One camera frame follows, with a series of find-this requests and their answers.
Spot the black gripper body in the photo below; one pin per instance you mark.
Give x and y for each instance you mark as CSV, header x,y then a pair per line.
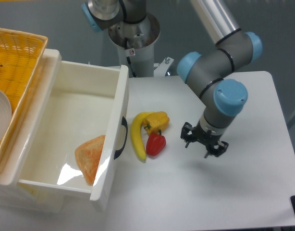
x,y
207,134

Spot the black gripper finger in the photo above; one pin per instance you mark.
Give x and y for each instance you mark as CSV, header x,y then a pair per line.
x,y
216,150
186,134

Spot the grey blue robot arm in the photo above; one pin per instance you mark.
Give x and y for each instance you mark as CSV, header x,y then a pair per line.
x,y
206,75

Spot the white drawer cabinet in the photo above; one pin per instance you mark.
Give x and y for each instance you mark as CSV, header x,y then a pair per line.
x,y
13,193

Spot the yellow bell pepper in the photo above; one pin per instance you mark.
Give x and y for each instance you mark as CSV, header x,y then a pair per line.
x,y
156,121

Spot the red bell pepper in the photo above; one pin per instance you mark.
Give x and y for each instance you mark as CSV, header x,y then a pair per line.
x,y
155,143

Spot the yellow banana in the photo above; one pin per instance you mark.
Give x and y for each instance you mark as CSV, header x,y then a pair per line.
x,y
136,139

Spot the orange toast slice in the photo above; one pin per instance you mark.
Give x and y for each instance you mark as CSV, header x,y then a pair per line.
x,y
87,157

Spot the yellow woven basket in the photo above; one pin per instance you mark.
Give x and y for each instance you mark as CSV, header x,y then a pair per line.
x,y
20,53

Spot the white bowl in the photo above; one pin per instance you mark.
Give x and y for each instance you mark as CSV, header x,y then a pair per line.
x,y
5,114

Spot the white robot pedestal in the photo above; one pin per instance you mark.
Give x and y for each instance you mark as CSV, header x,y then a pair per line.
x,y
135,47

